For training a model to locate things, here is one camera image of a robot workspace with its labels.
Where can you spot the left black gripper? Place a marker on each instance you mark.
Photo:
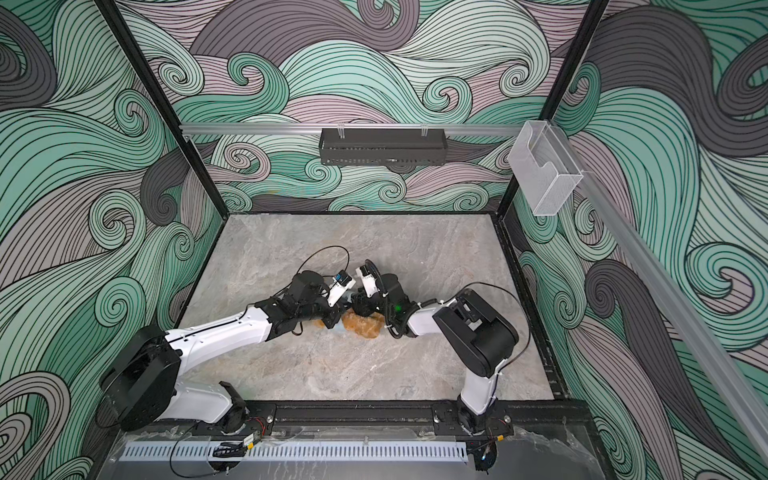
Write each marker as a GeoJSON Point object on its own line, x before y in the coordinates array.
{"type": "Point", "coordinates": [336, 313]}

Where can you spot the aluminium rail wall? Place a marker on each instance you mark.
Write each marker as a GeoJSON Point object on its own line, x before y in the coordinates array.
{"type": "Point", "coordinates": [275, 128]}
{"type": "Point", "coordinates": [609, 190]}

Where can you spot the aluminium rail right wall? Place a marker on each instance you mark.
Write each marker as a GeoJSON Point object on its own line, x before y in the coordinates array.
{"type": "Point", "coordinates": [609, 190]}

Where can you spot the white slotted cable duct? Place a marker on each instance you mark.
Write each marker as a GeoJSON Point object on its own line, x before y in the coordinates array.
{"type": "Point", "coordinates": [389, 451]}

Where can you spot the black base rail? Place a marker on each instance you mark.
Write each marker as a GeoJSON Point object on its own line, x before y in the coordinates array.
{"type": "Point", "coordinates": [348, 414]}

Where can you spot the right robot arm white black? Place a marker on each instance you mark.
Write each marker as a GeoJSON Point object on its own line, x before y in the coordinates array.
{"type": "Point", "coordinates": [482, 338]}

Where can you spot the brown teddy bear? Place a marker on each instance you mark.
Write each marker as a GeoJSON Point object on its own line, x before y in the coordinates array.
{"type": "Point", "coordinates": [368, 327]}

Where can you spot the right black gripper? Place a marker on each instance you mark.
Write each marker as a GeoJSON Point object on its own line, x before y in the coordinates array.
{"type": "Point", "coordinates": [361, 302]}

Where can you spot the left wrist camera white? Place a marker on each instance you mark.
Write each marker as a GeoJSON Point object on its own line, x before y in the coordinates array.
{"type": "Point", "coordinates": [342, 283]}

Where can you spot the aluminium rail back wall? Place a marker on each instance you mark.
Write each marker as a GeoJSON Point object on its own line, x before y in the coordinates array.
{"type": "Point", "coordinates": [275, 128]}

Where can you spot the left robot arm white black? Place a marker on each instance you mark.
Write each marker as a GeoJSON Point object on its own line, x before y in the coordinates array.
{"type": "Point", "coordinates": [143, 384]}

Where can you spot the black wall tray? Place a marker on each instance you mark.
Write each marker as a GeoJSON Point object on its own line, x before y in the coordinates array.
{"type": "Point", "coordinates": [383, 148]}

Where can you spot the clear plastic wall bin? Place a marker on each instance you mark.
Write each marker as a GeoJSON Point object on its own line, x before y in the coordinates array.
{"type": "Point", "coordinates": [544, 164]}

